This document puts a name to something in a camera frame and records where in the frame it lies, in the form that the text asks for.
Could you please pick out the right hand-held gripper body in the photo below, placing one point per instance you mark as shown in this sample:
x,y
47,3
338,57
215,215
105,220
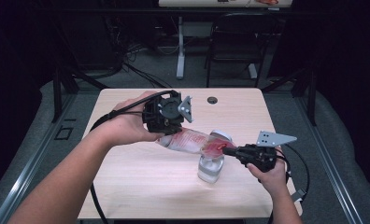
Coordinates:
x,y
261,155

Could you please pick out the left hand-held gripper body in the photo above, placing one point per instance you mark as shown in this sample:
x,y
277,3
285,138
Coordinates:
x,y
164,112

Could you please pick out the clear red spout pouch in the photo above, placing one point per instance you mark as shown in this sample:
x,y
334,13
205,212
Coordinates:
x,y
189,141

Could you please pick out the person's right hand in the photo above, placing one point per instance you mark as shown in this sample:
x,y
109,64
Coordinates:
x,y
273,177

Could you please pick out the person's left hand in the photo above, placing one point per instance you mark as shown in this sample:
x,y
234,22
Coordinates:
x,y
128,127

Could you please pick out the white desk leg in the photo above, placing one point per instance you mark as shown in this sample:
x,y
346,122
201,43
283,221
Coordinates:
x,y
180,46

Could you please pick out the black metal stand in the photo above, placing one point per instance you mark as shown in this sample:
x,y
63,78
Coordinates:
x,y
312,99
57,93

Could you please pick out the black folding chair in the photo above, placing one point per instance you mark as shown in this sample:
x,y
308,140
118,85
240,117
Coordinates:
x,y
239,34

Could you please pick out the orange flat object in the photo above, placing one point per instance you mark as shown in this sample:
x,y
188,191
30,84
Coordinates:
x,y
267,2

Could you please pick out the grey table edge bracket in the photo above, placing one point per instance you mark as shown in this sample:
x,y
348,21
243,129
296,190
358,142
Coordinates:
x,y
299,195

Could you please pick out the aluminium floor rail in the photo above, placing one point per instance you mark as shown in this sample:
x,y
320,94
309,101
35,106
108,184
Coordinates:
x,y
33,158
329,165

